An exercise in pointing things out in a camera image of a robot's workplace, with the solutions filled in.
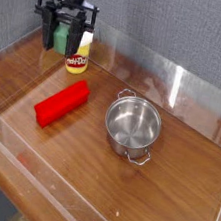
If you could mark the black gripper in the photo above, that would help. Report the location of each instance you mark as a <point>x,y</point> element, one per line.
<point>81,17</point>

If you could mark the green foam block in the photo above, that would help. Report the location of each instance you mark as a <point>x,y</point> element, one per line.
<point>60,38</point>

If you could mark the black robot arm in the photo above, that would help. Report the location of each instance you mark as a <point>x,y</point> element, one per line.
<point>79,15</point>

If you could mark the yellow play-doh can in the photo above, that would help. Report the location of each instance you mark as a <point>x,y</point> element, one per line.
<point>77,63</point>

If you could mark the red foam block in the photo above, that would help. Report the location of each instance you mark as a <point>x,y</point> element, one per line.
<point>61,103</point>

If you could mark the stainless steel pot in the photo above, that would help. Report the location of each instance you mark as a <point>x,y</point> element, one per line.
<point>133,124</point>

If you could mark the clear acrylic barrier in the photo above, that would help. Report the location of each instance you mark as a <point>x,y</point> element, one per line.
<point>68,172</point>

